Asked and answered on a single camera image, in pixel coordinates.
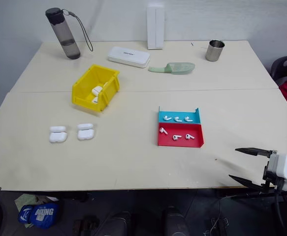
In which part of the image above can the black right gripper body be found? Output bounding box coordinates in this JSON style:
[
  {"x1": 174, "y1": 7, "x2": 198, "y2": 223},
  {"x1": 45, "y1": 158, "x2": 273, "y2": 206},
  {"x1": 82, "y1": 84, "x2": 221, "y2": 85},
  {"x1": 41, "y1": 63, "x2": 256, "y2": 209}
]
[{"x1": 262, "y1": 149, "x2": 280, "y2": 190}]

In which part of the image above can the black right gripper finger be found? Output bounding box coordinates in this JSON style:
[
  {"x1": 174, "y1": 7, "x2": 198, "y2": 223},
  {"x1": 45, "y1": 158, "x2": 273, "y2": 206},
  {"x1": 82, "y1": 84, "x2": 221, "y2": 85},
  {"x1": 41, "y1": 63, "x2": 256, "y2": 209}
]
[
  {"x1": 228, "y1": 174, "x2": 270, "y2": 193},
  {"x1": 235, "y1": 147, "x2": 273, "y2": 157}
]

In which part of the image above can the yellow plastic bin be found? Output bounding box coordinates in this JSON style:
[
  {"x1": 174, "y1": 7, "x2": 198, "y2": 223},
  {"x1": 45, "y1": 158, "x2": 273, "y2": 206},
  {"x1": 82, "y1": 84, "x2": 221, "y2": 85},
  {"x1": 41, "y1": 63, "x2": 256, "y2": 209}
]
[{"x1": 71, "y1": 64, "x2": 121, "y2": 112}]

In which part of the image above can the flat white rectangular case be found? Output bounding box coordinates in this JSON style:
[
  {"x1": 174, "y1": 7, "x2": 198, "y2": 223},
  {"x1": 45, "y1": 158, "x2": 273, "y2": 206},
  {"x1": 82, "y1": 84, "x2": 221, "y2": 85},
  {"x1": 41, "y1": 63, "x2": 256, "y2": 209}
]
[{"x1": 107, "y1": 46, "x2": 151, "y2": 69}]

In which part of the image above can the tall white carton box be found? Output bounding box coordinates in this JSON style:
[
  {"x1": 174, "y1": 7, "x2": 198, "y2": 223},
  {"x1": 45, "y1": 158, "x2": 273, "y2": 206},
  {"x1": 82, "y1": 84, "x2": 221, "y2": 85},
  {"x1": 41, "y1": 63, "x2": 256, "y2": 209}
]
[{"x1": 146, "y1": 2, "x2": 165, "y2": 50}]

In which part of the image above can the green crumpled bag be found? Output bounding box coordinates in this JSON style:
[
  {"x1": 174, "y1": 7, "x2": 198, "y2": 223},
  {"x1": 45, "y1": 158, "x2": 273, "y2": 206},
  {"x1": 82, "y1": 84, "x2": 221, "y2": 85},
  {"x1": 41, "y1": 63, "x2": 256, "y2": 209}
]
[{"x1": 14, "y1": 193, "x2": 60, "y2": 212}]

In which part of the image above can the blue boxing glove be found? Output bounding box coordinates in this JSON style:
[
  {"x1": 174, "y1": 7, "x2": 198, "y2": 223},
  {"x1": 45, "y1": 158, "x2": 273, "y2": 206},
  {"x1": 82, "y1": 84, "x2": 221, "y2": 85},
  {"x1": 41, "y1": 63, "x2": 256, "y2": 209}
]
[{"x1": 18, "y1": 203, "x2": 59, "y2": 230}]

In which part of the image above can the blue plastic tray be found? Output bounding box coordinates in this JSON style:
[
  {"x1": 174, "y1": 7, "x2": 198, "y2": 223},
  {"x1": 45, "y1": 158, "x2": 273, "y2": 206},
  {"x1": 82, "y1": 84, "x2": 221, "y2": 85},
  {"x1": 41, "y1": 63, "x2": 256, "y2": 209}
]
[{"x1": 158, "y1": 106, "x2": 202, "y2": 124}]

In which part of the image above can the red plastic tray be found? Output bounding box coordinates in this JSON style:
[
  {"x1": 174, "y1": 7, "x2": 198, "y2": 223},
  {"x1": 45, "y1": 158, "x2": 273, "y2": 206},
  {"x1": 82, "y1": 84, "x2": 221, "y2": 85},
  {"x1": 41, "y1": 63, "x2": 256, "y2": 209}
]
[{"x1": 156, "y1": 122, "x2": 205, "y2": 148}]

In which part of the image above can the black chair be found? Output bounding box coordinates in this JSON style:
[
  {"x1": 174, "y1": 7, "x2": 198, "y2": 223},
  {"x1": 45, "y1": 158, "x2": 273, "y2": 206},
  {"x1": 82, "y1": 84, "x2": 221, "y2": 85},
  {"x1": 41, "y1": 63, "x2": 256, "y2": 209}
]
[{"x1": 270, "y1": 54, "x2": 287, "y2": 86}]

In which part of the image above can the stainless steel cup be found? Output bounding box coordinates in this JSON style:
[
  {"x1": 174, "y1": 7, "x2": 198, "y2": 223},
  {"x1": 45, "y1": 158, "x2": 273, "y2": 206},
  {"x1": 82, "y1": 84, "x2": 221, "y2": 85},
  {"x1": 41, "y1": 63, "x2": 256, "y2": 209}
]
[{"x1": 205, "y1": 39, "x2": 225, "y2": 62}]

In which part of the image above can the pale green plastic scoop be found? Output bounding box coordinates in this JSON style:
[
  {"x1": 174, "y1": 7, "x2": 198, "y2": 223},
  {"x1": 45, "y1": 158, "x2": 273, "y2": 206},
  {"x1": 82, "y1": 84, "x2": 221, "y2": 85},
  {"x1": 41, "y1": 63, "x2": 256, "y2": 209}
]
[{"x1": 148, "y1": 61, "x2": 196, "y2": 75}]

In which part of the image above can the grey translucent water bottle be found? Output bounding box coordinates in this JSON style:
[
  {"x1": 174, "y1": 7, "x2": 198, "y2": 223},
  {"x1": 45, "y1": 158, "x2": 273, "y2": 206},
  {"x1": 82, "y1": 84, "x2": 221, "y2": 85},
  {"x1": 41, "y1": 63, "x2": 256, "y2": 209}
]
[{"x1": 45, "y1": 7, "x2": 94, "y2": 60}]

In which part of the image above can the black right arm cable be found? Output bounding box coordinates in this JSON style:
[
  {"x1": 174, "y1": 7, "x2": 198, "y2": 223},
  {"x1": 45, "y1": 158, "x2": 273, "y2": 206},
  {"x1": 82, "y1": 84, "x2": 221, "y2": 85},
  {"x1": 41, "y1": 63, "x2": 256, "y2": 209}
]
[{"x1": 274, "y1": 186, "x2": 287, "y2": 233}]

